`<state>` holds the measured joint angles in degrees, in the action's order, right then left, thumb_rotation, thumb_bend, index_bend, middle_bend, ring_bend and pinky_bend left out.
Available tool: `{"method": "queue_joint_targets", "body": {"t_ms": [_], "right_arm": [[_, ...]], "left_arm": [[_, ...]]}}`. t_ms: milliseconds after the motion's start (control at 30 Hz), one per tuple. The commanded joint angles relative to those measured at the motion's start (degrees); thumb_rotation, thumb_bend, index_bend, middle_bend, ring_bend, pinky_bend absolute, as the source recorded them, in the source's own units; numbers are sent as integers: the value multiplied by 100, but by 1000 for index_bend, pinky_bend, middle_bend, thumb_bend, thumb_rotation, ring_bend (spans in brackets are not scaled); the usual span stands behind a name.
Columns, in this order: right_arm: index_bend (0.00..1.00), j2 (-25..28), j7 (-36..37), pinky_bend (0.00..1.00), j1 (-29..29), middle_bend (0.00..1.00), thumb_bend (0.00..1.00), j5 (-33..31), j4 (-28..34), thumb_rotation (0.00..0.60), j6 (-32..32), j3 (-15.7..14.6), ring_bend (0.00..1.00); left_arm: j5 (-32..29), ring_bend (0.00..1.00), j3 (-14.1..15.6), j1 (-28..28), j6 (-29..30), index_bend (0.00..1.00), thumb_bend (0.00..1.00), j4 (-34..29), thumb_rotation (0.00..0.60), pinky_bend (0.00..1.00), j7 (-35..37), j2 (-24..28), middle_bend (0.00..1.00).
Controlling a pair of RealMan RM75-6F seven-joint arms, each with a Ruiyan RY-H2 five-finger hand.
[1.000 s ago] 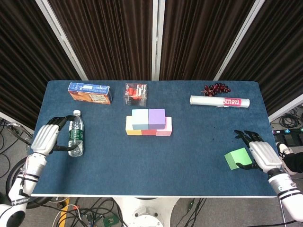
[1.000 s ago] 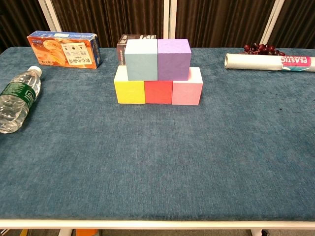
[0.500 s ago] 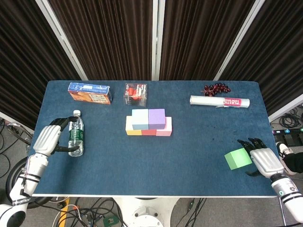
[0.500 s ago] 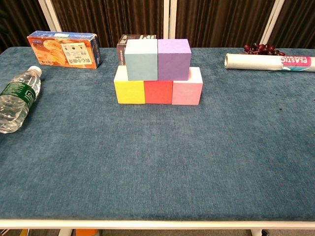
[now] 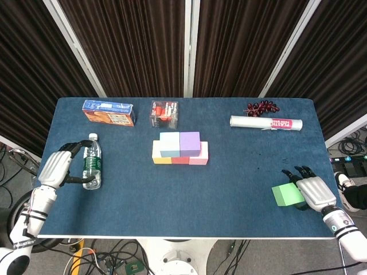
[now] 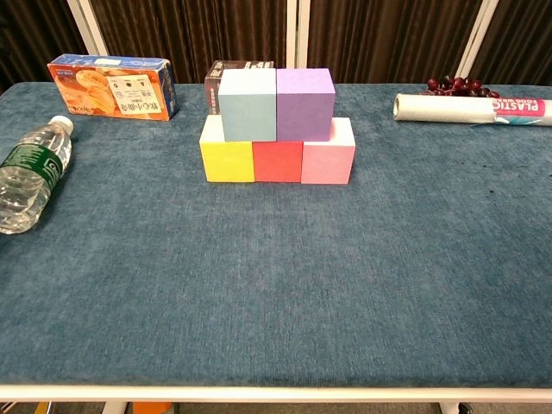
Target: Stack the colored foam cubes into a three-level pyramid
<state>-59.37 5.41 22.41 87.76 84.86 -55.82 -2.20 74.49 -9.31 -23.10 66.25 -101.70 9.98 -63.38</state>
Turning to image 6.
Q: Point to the orange cube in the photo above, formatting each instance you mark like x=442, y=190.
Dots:
x=278, y=161

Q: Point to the yellow cube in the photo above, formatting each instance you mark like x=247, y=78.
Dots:
x=228, y=161

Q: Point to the pink cube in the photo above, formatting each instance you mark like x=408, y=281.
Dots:
x=328, y=161

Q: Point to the light blue cube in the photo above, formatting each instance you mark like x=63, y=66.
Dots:
x=248, y=108

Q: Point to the purple cube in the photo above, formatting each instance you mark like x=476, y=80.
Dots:
x=304, y=105

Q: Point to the blue table cloth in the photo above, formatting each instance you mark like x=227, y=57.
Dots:
x=259, y=280

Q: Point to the clear box with red item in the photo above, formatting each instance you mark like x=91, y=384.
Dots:
x=212, y=86

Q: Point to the plastic food wrap roll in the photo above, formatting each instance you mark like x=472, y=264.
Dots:
x=444, y=108

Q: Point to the blue orange snack box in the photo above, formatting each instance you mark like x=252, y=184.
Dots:
x=112, y=90

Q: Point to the dark red grape bunch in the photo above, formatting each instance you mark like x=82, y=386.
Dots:
x=457, y=86

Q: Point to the clear water bottle green label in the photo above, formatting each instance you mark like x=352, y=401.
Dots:
x=30, y=177

